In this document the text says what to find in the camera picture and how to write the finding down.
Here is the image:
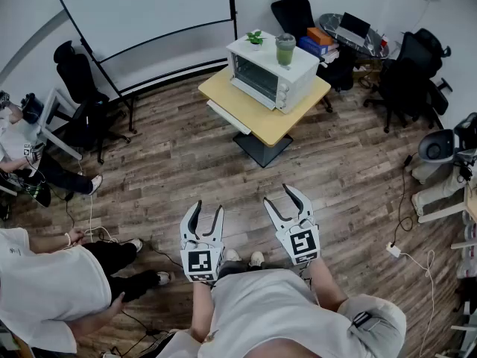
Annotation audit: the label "square wooden table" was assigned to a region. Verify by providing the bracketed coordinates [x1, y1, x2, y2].
[198, 66, 332, 168]

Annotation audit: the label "blue box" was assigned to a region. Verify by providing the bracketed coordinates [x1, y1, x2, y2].
[297, 36, 329, 57]

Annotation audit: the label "person's dark trousers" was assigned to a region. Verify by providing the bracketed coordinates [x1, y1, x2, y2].
[218, 260, 299, 280]

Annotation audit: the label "person's left forearm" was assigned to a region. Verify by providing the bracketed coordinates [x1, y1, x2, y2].
[190, 280, 216, 343]

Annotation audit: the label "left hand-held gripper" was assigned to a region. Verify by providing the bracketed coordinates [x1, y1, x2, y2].
[180, 199, 226, 284]

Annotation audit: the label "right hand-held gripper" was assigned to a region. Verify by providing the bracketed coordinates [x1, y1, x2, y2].
[263, 183, 322, 266]

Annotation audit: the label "grey laptop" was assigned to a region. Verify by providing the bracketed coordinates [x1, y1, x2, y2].
[336, 11, 372, 48]

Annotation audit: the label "small green potted plant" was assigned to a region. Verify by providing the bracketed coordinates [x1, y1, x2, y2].
[244, 30, 268, 51]

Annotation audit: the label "black framed whiteboard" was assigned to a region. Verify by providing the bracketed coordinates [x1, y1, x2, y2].
[54, 0, 239, 134]

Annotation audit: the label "white keyboard tray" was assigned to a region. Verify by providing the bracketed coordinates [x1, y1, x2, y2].
[206, 99, 253, 136]

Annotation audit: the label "person's white shirt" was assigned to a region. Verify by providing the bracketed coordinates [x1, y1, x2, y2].
[156, 268, 407, 358]

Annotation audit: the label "round dark marble table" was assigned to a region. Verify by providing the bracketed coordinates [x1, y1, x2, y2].
[318, 12, 391, 60]

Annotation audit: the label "orange box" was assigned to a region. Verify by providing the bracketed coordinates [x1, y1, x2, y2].
[306, 27, 334, 47]

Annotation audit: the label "wooden desk with white legs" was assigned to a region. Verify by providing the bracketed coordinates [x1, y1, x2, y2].
[417, 184, 477, 253]

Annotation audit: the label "white cable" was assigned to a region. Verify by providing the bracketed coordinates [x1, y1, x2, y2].
[400, 250, 437, 357]
[76, 160, 119, 244]

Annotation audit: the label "person's right forearm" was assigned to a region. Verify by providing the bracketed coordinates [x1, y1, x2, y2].
[307, 257, 350, 313]

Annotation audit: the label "green shaker bottle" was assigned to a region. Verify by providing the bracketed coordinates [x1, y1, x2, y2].
[274, 33, 297, 69]

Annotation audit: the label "black office chair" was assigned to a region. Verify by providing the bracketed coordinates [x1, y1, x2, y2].
[53, 40, 132, 165]
[363, 28, 454, 134]
[271, 0, 357, 113]

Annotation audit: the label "white oven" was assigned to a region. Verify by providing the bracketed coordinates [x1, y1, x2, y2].
[225, 28, 320, 115]

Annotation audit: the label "black cable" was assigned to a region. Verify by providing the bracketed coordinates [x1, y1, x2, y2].
[394, 154, 414, 248]

